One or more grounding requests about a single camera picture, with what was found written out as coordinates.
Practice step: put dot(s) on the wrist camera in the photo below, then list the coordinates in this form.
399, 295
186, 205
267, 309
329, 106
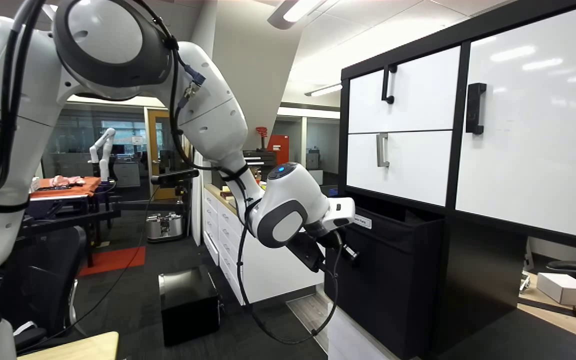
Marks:
306, 252

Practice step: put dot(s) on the black fabric basket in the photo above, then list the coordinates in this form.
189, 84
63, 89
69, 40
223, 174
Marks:
388, 285

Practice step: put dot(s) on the black and white cabinet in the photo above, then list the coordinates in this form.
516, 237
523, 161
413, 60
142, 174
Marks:
483, 280

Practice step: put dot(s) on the wooden door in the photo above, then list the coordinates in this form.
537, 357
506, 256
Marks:
154, 150

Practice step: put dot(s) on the white cabinet door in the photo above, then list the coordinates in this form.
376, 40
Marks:
538, 140

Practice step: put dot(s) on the red floor mat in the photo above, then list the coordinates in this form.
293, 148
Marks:
113, 260

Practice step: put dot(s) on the light wooden table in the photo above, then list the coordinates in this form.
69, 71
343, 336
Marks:
75, 348

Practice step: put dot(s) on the black box with silver lid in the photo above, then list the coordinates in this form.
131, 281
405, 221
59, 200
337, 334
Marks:
190, 310

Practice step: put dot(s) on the camera on mount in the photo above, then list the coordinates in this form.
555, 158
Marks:
173, 177

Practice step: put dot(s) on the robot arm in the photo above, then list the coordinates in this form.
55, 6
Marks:
208, 115

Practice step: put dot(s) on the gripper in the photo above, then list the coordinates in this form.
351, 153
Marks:
337, 244

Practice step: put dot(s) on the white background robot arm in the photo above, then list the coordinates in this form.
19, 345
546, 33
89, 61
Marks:
104, 150

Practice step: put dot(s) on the white counter with drawers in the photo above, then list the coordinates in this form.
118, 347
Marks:
268, 270

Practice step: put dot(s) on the red box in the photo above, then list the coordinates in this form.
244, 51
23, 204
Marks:
279, 149

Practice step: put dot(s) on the table with orange cloth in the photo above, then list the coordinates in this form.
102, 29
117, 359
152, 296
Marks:
65, 189

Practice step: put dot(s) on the ceiling light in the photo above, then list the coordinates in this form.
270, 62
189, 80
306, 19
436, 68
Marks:
295, 11
324, 90

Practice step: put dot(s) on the black office chair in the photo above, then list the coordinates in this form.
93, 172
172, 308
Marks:
43, 280

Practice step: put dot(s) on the silver toaster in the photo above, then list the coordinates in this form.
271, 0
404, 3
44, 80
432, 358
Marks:
164, 227

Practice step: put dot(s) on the white cardboard box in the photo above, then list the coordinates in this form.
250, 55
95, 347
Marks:
563, 289

